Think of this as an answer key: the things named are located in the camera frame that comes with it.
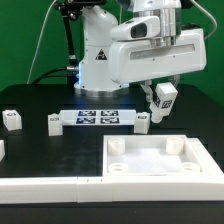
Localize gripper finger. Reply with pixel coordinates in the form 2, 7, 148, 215
140, 80, 153, 103
168, 75, 180, 87

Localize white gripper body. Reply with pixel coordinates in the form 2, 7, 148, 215
108, 28, 208, 85

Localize white square tabletop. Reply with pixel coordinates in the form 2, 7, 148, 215
102, 135, 212, 176

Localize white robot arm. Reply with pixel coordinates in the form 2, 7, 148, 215
74, 0, 206, 97

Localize white L-shaped obstacle fence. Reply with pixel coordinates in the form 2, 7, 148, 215
0, 137, 224, 204

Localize white part at left edge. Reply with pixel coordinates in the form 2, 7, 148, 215
0, 140, 5, 162

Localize black cable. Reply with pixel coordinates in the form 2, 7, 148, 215
34, 66, 80, 85

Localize white marker base plate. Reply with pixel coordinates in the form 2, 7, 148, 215
60, 109, 136, 126

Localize grey cable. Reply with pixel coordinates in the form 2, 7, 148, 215
26, 0, 59, 85

